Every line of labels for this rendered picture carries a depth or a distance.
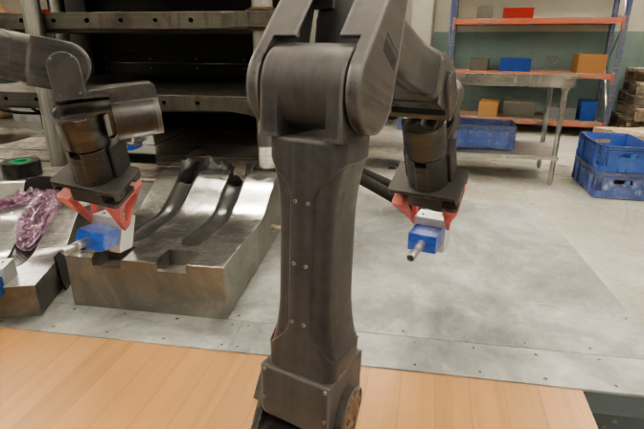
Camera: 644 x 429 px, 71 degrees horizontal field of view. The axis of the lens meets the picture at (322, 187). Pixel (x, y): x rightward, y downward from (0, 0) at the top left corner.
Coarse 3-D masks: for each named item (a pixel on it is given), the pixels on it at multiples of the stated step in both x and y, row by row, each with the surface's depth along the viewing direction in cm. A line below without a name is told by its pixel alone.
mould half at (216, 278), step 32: (160, 192) 94; (192, 192) 94; (256, 192) 93; (192, 224) 84; (224, 224) 85; (256, 224) 85; (128, 256) 71; (160, 256) 71; (224, 256) 71; (256, 256) 84; (96, 288) 72; (128, 288) 71; (160, 288) 70; (192, 288) 69; (224, 288) 68
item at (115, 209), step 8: (136, 184) 67; (72, 192) 63; (80, 192) 62; (88, 192) 62; (128, 192) 65; (136, 192) 67; (80, 200) 63; (88, 200) 63; (96, 200) 63; (104, 200) 63; (112, 200) 63; (120, 200) 63; (128, 200) 68; (112, 208) 63; (120, 208) 63; (128, 208) 69; (112, 216) 65; (120, 216) 65; (128, 216) 69; (120, 224) 68; (128, 224) 70
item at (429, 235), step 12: (420, 216) 71; (432, 216) 71; (420, 228) 70; (432, 228) 70; (444, 228) 70; (408, 240) 69; (420, 240) 67; (432, 240) 67; (444, 240) 70; (432, 252) 67
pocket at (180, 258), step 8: (168, 256) 73; (176, 256) 73; (184, 256) 73; (192, 256) 73; (160, 264) 71; (168, 264) 73; (176, 264) 74; (184, 264) 74; (176, 272) 69; (184, 272) 69
